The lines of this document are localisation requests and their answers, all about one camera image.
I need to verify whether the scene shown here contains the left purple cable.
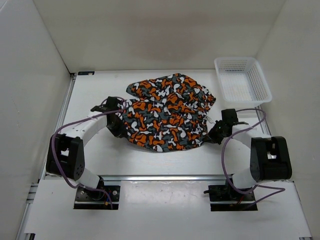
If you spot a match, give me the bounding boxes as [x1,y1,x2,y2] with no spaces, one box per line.
[51,98,126,210]

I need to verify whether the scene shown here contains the dark blue label sticker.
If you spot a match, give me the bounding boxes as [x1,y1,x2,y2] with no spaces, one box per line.
[77,71,95,76]

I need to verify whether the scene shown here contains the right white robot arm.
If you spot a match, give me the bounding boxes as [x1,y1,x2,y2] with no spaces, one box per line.
[207,108,293,200]

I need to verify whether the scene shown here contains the white plastic basket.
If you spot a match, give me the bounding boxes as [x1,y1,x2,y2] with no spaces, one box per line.
[214,57,272,109]

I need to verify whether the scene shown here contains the camouflage patterned shorts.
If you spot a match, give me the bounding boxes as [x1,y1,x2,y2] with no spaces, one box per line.
[115,73,216,153]

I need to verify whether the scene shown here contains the purple cable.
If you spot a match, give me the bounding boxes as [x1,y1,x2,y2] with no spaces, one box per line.
[51,98,126,210]
[221,107,286,211]

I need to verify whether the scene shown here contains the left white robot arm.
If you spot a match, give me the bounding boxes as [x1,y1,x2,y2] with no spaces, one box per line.
[45,96,127,200]

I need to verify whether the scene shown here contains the aluminium front rail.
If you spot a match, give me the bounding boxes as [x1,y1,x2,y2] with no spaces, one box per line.
[102,174,226,182]

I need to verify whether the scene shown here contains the left aluminium side rail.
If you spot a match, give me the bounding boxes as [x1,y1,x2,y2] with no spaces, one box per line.
[15,72,77,240]

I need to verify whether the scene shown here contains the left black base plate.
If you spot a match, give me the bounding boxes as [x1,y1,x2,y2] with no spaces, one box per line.
[73,183,121,211]

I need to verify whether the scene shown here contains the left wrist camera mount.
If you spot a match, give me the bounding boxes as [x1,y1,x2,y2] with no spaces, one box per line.
[90,96,124,114]

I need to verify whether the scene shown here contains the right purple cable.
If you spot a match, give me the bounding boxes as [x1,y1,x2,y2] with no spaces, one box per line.
[221,107,286,211]

